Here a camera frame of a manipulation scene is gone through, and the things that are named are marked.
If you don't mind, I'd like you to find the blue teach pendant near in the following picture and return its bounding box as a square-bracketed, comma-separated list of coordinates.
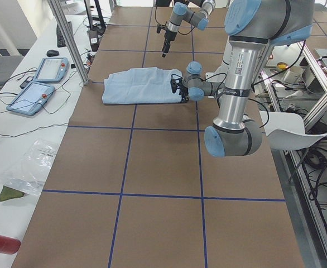
[6, 82, 55, 116]

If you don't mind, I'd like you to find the blue teach pendant far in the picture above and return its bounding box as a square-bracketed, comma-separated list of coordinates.
[33, 57, 69, 83]

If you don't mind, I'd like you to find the green cloth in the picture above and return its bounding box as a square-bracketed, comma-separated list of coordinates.
[0, 185, 26, 202]

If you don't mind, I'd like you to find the white plastic chair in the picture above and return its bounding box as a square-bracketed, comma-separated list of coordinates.
[260, 111, 327, 151]

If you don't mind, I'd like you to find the light blue button-up shirt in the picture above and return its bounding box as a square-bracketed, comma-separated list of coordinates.
[102, 67, 182, 104]

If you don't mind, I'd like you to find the blue teach pendant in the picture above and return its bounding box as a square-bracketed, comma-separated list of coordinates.
[33, 57, 69, 83]
[6, 82, 55, 116]

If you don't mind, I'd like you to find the red bottle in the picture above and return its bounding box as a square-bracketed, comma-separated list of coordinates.
[0, 235, 21, 255]

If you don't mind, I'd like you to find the grey aluminium frame post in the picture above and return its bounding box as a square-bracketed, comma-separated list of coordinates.
[48, 0, 89, 85]

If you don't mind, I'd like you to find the black keyboard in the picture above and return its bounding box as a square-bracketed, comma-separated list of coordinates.
[56, 21, 73, 47]

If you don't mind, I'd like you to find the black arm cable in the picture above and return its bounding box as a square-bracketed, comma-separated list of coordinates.
[171, 40, 306, 129]
[153, 5, 194, 36]

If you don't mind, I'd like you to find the black computer mouse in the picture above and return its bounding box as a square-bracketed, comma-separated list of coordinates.
[46, 49, 59, 57]

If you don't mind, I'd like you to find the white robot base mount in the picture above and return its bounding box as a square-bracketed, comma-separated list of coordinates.
[205, 45, 232, 88]

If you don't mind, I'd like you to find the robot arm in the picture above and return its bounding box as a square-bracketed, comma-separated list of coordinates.
[157, 0, 216, 58]
[181, 1, 314, 157]

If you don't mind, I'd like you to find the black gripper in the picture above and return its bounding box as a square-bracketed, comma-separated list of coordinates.
[162, 29, 176, 58]
[170, 78, 189, 103]

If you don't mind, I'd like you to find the clear plastic bag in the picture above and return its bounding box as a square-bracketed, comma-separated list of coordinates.
[2, 139, 59, 197]

